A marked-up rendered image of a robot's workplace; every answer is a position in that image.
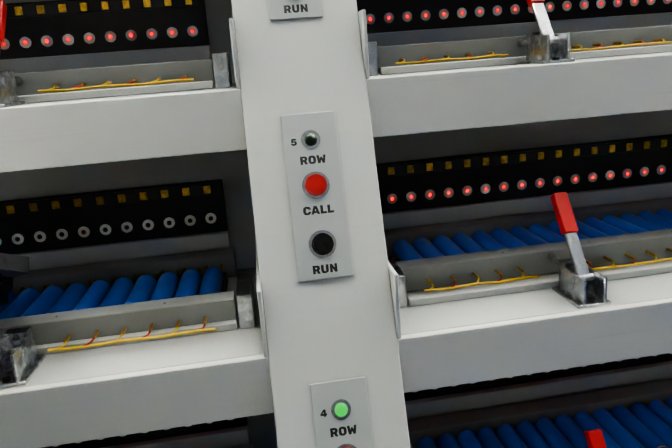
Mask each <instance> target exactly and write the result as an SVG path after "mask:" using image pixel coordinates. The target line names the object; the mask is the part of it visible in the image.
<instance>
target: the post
mask: <svg viewBox="0 0 672 448"><path fill-rule="evenodd" d="M231 1H232V11H233V21H234V30H235V40H236V50H237V59H238V69H239V79H240V88H241V98H242V107H243V117H244V127H245V136H246V146H247V156H248V165H249V175H250V184H251V194H252V204H253V213H254V223H255V233H256V242H257V252H258V261H259V271H260V281H261V290H262V300H263V310H264V319H265V329H266V338H267V348H268V358H269V367H270V377H271V387H272V396H273V406H274V416H275V425H276V435H277V444H278V448H317V446H316V437H315V427H314V418H313V409H312V400H311V391H310V384H315V383H322V382H329V381H336V380H343V379H350V378H357V377H363V376H365V379H366V387H367V396H368V404H369V413H370V422H371V430H372V439H373V447H374V448H410V440H409V431H408V423H407V415H406V406H405V398H404V390H403V382H402V373H401V365H400V357H399V349H398V340H397V332H396V324H395V316H394V307H393V299H392V291H391V283H390V274H389V266H388V258H387V250H386V241H385V233H384V225H383V216H382V208H381V200H380V192H379V183H378V175H377V167H376V159H375V150H374V142H373V134H372V126H371V117H370V109H369V101H368V93H367V84H366V76H365V68H364V60H363V51H362V43H361V35H360V26H359V18H358V10H357V2H356V0H322V9H323V17H314V18H299V19H284V20H270V14H269V5H268V0H231ZM327 111H334V112H335V121H336V129H337V138H338V146H339V155H340V164H341V172H342V181H343V189H344V198H345V207H346V215H347V224H348V232H349V241H350V250H351V258H352V267H353V275H351V276H343V277H335V278H326V279H318V280H310V281H302V282H299V280H298V271H297V262H296V253H295V244H294V235H293V225H292V216H291V207H290V198H289V189H288V179H287V170H286V161H285V152H284V143H283V134H282V124H281V115H292V114H304V113H315V112H327Z"/></svg>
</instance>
